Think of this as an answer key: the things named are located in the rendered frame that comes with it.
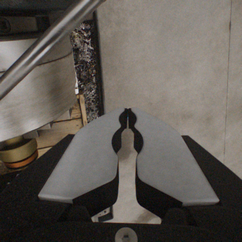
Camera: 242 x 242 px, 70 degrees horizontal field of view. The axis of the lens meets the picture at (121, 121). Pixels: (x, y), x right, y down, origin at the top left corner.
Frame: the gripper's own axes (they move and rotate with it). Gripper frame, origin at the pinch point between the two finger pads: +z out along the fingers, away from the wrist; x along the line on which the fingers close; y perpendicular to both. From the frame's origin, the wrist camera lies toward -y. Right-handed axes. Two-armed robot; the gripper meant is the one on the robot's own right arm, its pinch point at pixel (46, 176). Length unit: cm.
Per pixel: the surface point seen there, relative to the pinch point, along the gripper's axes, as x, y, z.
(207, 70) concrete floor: -108, 12, 148
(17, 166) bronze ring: 3.8, -8.9, -3.8
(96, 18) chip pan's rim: -49, -37, 26
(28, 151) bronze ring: 3.1, -11.8, -1.0
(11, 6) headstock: 11.9, -38.5, 5.6
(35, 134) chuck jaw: 2.7, -15.7, 1.6
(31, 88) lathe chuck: 12.5, -29.1, 5.3
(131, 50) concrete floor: -108, -13, 65
